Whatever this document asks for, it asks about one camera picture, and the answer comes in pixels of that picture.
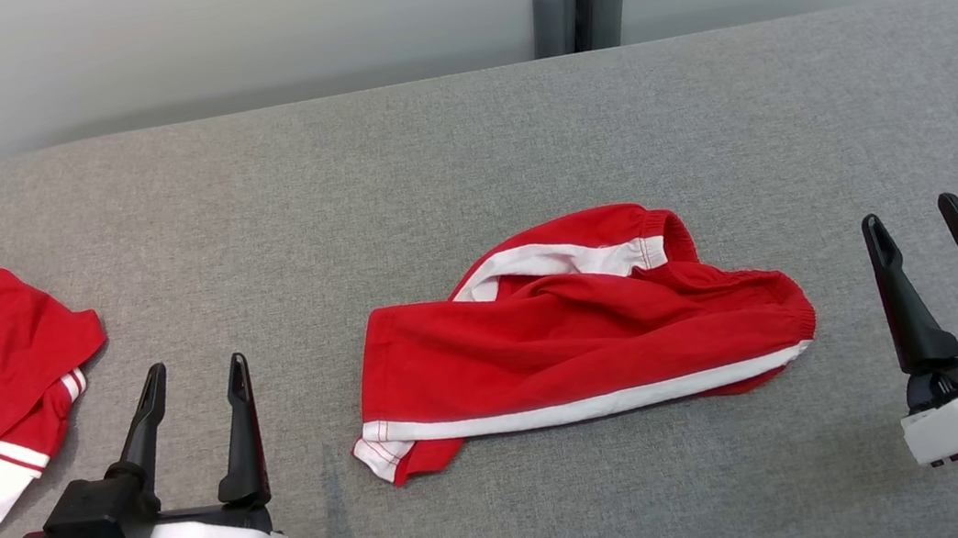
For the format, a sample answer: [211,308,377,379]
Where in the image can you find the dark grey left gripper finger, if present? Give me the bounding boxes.
[92,362,183,491]
[200,351,274,514]

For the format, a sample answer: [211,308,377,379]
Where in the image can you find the red shorts with white stripes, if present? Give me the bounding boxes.
[326,181,831,492]

